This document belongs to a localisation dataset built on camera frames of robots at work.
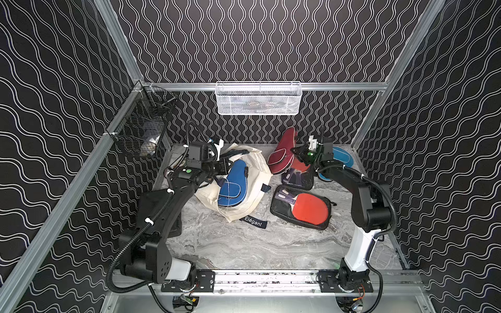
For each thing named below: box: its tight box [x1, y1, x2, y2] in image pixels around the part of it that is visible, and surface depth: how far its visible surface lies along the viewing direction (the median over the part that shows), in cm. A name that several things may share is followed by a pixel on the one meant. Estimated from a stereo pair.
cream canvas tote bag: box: [195, 142, 274, 223], surface depth 94 cm
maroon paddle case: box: [266, 126, 297, 175], surface depth 96 cm
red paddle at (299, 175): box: [281, 157, 315, 191], surface depth 105 cm
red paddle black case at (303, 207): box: [270, 184, 337, 231], surface depth 94 cm
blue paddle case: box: [217, 159, 248, 208], surface depth 98 cm
